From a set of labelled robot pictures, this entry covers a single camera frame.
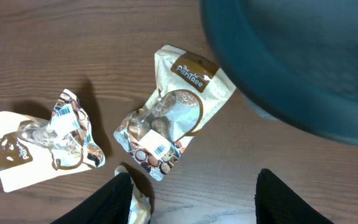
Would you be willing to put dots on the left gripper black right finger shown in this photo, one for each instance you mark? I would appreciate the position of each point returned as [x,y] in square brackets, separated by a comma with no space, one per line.
[276,203]

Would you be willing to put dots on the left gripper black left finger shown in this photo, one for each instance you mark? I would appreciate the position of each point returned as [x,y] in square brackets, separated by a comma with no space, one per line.
[108,205]

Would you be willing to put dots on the beige crumpled pouch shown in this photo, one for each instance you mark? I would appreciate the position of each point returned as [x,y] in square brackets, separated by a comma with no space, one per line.
[139,209]

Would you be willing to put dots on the Pantree mushroom pouch far left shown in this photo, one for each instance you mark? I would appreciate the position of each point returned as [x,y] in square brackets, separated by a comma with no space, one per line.
[33,150]

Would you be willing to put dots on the Pantree mushroom pouch near basket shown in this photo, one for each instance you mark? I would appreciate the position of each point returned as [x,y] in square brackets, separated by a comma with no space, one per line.
[190,90]

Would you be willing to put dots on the grey plastic basket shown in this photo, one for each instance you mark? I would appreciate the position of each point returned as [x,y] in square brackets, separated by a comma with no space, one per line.
[295,59]

